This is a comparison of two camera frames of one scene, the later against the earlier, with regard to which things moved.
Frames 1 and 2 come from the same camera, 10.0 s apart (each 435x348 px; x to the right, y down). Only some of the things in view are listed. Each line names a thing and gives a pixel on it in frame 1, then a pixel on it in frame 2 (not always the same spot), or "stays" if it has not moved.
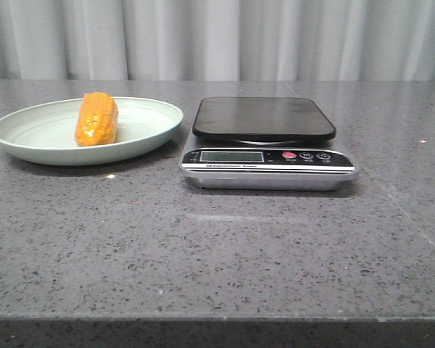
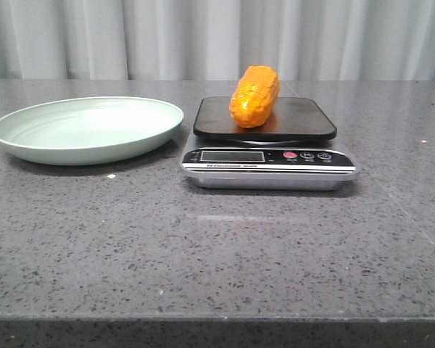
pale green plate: [46, 133] stays
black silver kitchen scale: [264, 144] stays
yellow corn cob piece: [97, 120] -> [254, 96]
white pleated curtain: [217, 40] stays
